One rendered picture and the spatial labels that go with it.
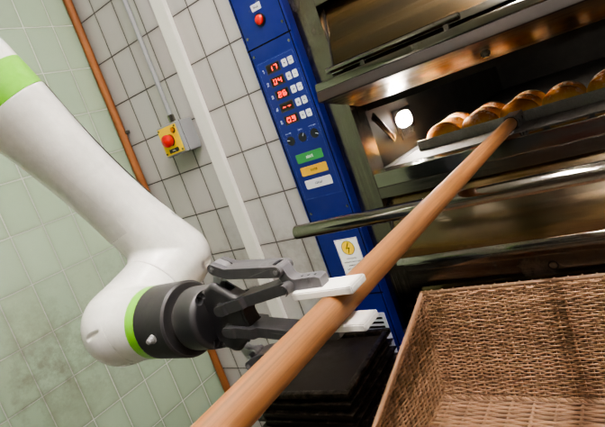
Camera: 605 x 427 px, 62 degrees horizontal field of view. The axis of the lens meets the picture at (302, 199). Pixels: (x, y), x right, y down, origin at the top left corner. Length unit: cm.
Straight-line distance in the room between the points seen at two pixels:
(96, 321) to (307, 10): 95
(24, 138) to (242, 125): 89
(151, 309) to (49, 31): 144
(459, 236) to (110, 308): 88
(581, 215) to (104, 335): 97
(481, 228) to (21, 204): 129
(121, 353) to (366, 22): 93
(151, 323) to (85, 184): 23
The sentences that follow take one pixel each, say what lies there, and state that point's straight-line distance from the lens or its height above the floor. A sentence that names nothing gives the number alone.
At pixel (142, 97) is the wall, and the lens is 182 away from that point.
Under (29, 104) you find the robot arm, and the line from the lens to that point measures 76.
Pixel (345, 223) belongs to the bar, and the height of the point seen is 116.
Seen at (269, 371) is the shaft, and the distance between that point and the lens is 40.
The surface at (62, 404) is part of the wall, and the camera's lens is 174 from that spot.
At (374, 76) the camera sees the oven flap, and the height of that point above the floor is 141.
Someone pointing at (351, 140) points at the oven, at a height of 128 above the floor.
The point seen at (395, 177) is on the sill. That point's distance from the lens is 133.
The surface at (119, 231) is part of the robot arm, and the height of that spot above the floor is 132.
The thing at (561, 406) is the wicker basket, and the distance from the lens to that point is 135.
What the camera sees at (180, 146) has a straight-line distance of 164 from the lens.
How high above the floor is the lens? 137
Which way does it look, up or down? 8 degrees down
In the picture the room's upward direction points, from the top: 20 degrees counter-clockwise
